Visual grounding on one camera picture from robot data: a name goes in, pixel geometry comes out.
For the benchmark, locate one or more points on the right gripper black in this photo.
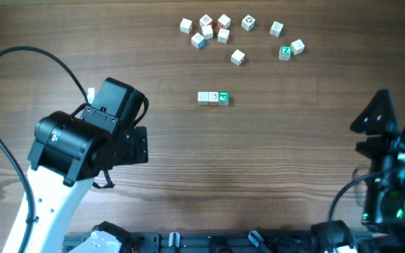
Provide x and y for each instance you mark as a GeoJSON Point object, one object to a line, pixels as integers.
{"type": "Point", "coordinates": [387, 118]}

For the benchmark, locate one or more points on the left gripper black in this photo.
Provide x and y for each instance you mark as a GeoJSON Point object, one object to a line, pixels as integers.
{"type": "Point", "coordinates": [136, 145]}

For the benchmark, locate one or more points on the white block plain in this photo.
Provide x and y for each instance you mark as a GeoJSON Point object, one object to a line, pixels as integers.
{"type": "Point", "coordinates": [186, 26]}
{"type": "Point", "coordinates": [203, 97]}

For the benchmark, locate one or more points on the white block red 6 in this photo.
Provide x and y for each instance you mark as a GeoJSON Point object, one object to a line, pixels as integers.
{"type": "Point", "coordinates": [213, 98]}

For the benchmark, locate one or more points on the white block green top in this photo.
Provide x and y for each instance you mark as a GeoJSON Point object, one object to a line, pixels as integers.
{"type": "Point", "coordinates": [224, 98]}

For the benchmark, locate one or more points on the white block red Y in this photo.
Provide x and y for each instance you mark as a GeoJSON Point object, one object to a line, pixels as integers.
{"type": "Point", "coordinates": [237, 57]}

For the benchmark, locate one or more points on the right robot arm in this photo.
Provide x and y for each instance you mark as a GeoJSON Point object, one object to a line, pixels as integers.
{"type": "Point", "coordinates": [384, 204]}

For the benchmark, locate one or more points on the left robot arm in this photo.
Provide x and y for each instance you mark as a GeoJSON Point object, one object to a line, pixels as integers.
{"type": "Point", "coordinates": [68, 153]}

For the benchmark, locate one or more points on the white block left edge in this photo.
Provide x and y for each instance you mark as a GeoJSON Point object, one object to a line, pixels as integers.
{"type": "Point", "coordinates": [198, 40]}

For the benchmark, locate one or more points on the white block animal picture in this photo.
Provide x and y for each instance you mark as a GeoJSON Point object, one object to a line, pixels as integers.
{"type": "Point", "coordinates": [207, 32]}

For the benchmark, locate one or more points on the white block yellow turtle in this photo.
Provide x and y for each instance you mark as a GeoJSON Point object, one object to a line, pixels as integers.
{"type": "Point", "coordinates": [297, 46]}

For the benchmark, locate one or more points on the white block red side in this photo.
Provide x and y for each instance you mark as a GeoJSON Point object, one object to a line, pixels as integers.
{"type": "Point", "coordinates": [206, 20]}

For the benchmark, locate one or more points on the white block red A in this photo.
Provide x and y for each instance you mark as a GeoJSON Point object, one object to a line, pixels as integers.
{"type": "Point", "coordinates": [223, 36]}

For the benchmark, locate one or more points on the white block green Z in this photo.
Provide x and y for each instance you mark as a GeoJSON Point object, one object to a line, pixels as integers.
{"type": "Point", "coordinates": [285, 53]}

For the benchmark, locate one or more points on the white block blue X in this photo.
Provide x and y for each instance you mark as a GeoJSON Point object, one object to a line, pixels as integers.
{"type": "Point", "coordinates": [276, 29]}

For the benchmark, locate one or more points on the white block green J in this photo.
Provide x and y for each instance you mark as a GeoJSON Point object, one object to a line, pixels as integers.
{"type": "Point", "coordinates": [248, 22]}

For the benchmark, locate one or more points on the white block red frame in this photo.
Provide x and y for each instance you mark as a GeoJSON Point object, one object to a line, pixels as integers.
{"type": "Point", "coordinates": [223, 22]}

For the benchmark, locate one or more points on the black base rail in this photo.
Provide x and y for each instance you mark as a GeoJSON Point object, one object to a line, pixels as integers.
{"type": "Point", "coordinates": [276, 241]}

